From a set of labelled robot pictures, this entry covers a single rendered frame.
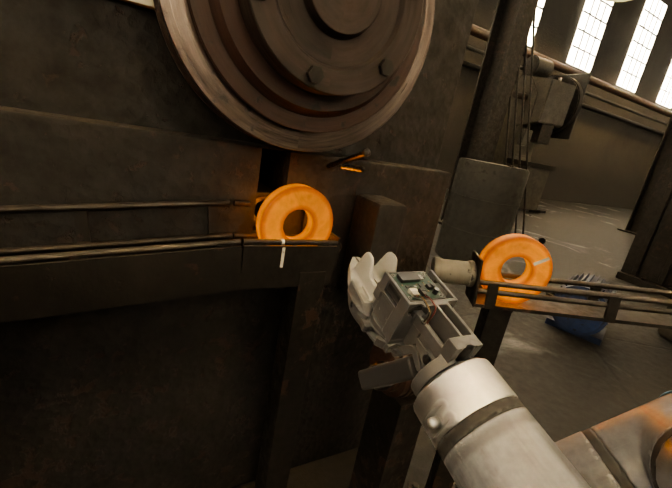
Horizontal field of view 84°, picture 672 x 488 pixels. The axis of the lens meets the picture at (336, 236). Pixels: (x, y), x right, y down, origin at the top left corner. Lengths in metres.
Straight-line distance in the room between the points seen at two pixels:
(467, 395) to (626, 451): 0.16
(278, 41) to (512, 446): 0.52
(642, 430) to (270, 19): 0.61
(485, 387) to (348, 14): 0.50
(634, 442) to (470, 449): 0.17
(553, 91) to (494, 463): 8.31
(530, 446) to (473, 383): 0.06
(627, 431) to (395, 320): 0.24
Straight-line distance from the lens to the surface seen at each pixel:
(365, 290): 0.48
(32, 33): 0.78
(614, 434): 0.49
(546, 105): 8.47
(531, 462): 0.36
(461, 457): 0.37
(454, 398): 0.37
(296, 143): 0.67
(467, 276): 0.87
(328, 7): 0.60
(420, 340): 0.43
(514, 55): 5.03
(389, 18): 0.67
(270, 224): 0.71
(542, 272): 0.93
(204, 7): 0.62
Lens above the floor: 0.93
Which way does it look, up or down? 16 degrees down
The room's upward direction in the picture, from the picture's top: 11 degrees clockwise
